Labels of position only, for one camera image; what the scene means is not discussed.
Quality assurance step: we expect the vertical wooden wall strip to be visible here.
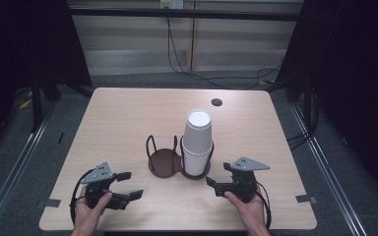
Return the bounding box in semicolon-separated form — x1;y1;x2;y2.
190;1;199;73

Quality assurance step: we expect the white wall socket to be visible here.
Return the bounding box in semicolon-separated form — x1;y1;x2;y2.
159;0;185;10

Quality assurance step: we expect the bundle of black floor cables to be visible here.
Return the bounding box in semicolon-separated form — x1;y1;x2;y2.
285;88;320;152

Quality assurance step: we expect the black metal stand leg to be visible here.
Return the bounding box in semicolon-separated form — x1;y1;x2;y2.
30;78;44;134

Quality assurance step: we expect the dark curtain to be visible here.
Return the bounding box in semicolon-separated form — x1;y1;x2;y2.
0;0;94;163
276;0;378;201

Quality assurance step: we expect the black horizontal bar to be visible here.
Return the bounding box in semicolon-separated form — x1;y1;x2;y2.
68;7;302;23

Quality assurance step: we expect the person's left hand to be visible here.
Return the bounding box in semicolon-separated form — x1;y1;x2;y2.
72;186;113;234

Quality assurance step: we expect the black hanging wall cable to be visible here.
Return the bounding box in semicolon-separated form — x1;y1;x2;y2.
165;8;284;90

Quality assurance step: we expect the stack of white paper cups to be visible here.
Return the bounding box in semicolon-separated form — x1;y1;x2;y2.
180;108;215;177

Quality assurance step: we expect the hand-held gripper black cable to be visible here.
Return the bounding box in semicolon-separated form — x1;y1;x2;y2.
69;168;95;227
255;180;273;230

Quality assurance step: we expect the person's right hand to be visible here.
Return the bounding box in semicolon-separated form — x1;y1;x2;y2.
223;191;271;234

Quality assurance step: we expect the metal floor rail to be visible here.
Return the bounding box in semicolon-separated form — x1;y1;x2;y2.
289;102;370;236
0;106;56;236

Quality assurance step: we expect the yellow floor marker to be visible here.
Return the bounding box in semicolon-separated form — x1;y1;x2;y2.
18;97;33;111

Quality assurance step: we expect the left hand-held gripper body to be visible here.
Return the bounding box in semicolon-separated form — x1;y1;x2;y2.
79;161;116;210

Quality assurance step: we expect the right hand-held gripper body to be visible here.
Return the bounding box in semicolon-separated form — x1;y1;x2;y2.
215;156;272;204

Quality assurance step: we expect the left hand-held gripper black cable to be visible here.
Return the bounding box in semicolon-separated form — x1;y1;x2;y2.
69;168;95;227

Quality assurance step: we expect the grey tape piece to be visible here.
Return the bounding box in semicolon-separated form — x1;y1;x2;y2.
34;198;62;209
295;194;318;205

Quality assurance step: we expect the dark wire cup holder rack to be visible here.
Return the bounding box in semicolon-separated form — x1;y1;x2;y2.
145;134;216;181

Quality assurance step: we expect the right hand-held gripper black cable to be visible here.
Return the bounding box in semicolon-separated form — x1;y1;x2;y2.
255;180;273;230

